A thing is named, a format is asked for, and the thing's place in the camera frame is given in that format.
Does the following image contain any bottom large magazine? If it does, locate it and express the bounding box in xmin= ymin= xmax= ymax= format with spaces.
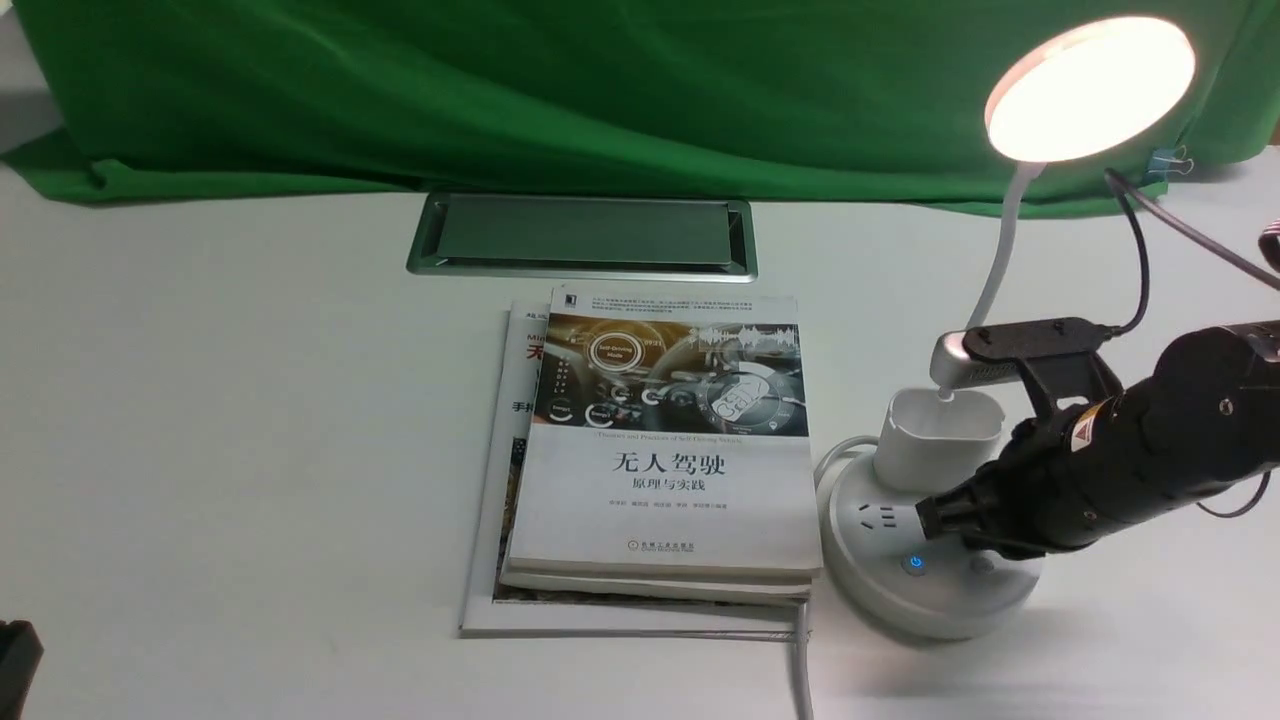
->
xmin=460 ymin=301 xmax=797 ymax=643

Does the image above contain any silver desk cable hatch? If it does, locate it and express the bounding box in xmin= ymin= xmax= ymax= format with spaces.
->
xmin=406 ymin=191 xmax=759 ymax=284

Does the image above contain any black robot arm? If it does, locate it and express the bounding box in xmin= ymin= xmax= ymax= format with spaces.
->
xmin=916 ymin=316 xmax=1279 ymax=561

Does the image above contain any blue binder clip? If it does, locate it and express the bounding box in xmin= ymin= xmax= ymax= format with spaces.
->
xmin=1144 ymin=145 xmax=1196 ymax=182

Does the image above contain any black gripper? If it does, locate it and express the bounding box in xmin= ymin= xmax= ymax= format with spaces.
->
xmin=916 ymin=386 xmax=1172 ymax=559

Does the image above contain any white round power strip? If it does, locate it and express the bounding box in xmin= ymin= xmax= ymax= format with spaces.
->
xmin=817 ymin=454 xmax=1044 ymax=641

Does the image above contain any white power cord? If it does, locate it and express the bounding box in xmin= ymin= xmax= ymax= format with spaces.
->
xmin=794 ymin=437 xmax=881 ymax=720

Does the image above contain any white desk lamp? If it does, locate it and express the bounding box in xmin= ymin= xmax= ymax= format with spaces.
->
xmin=873 ymin=15 xmax=1196 ymax=496

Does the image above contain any black camera cable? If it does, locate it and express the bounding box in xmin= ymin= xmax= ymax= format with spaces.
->
xmin=1096 ymin=167 xmax=1280 ymax=337

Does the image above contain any white autonomous driving book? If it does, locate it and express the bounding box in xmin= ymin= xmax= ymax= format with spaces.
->
xmin=506 ymin=284 xmax=823 ymax=584

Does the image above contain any green backdrop cloth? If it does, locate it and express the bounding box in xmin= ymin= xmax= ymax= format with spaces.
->
xmin=3 ymin=1 xmax=1277 ymax=217

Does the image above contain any black object at corner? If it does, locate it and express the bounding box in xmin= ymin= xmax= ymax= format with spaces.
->
xmin=0 ymin=621 xmax=44 ymax=719

